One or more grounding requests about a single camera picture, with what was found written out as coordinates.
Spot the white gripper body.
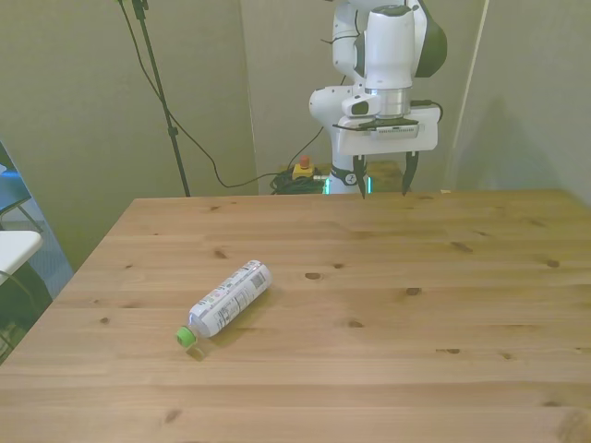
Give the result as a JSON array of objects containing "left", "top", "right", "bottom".
[{"left": 332, "top": 105, "right": 440, "bottom": 157}]

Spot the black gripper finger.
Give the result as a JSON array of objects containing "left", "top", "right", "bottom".
[
  {"left": 352, "top": 154, "right": 368, "bottom": 200},
  {"left": 400, "top": 150, "right": 421, "bottom": 198}
]

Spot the plastic water bottle green cap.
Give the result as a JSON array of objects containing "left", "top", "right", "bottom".
[{"left": 174, "top": 258, "right": 273, "bottom": 349}]

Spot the yellow emergency stop button box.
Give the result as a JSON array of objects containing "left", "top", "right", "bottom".
[{"left": 292, "top": 155, "right": 317, "bottom": 182}]

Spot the dark chair with metal legs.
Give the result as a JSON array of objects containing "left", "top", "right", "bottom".
[{"left": 0, "top": 138, "right": 47, "bottom": 234}]

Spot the white folding table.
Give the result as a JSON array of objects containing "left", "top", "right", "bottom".
[{"left": 0, "top": 229, "right": 45, "bottom": 288}]

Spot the wooden robot pedestal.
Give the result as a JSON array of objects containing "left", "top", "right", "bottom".
[{"left": 363, "top": 160, "right": 408, "bottom": 194}]

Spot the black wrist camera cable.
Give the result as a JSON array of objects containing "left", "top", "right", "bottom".
[{"left": 410, "top": 98, "right": 444, "bottom": 124}]

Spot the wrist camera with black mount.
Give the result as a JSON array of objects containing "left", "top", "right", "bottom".
[{"left": 332, "top": 117, "right": 425, "bottom": 138}]

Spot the coiled dark cable bundle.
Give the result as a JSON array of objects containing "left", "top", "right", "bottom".
[{"left": 269, "top": 169, "right": 332, "bottom": 196}]

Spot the long black tripod cable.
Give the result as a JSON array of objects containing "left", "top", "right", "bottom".
[{"left": 118, "top": 0, "right": 326, "bottom": 189}]

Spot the black tripod camera stand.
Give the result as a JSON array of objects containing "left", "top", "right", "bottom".
[{"left": 116, "top": 0, "right": 192, "bottom": 198}]

